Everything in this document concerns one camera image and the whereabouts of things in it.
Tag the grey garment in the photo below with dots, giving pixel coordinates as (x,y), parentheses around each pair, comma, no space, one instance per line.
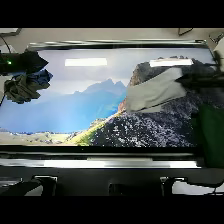
(153,90)

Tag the blue garment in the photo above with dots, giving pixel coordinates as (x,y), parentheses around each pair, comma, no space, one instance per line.
(43,76)

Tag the olive garment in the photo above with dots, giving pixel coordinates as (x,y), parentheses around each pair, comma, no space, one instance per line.
(21,88)

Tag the green garment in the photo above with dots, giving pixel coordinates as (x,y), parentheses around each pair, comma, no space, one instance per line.
(212,133)

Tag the silver frame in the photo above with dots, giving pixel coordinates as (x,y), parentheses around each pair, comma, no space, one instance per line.
(106,162)

